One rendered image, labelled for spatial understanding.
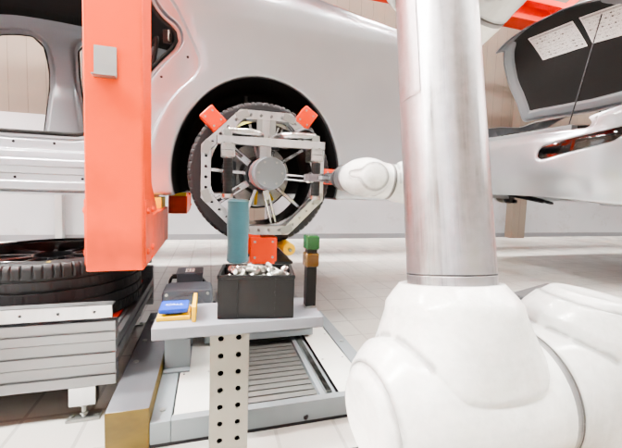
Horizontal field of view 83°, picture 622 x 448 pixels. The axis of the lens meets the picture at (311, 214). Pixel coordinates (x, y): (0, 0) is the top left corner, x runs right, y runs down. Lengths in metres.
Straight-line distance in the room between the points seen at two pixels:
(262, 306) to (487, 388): 0.66
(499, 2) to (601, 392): 0.54
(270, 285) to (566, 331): 0.65
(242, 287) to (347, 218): 4.80
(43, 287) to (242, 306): 0.79
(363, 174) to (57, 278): 1.12
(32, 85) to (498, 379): 5.69
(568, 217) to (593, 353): 8.11
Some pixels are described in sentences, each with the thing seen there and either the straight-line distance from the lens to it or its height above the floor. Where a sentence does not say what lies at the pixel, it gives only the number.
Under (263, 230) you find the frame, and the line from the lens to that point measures 1.58.
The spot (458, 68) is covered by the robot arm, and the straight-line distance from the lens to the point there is 0.46.
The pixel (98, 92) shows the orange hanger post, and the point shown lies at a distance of 1.25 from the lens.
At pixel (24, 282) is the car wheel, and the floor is 0.45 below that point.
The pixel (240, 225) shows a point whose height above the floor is 0.64.
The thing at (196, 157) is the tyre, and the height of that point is 0.91.
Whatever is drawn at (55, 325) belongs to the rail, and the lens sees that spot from 1.42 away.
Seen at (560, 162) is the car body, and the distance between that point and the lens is 3.36.
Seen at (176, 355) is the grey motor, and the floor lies 0.14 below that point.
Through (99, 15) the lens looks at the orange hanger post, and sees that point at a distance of 1.31.
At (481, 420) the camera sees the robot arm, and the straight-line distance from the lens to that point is 0.40.
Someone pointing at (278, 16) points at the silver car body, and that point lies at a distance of 1.91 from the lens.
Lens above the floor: 0.80
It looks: 4 degrees down
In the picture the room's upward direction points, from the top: 2 degrees clockwise
